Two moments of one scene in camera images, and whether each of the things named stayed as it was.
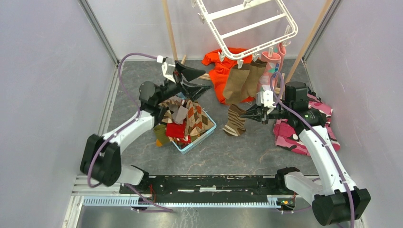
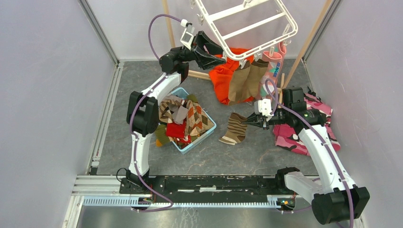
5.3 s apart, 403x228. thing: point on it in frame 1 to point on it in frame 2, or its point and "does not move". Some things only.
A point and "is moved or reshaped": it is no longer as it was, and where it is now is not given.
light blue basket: [183, 150] does not move
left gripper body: [178, 87] to [195, 48]
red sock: [176, 130] does not move
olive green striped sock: [161, 137] does not move
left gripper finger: [197, 91] to [206, 61]
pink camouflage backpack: [285, 137] does not move
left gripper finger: [188, 72] to [210, 46]
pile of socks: [184, 120] does not move
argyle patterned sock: [198, 121] does not move
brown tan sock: [256, 71] does not move
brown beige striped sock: [235, 124] is moved or reshaped
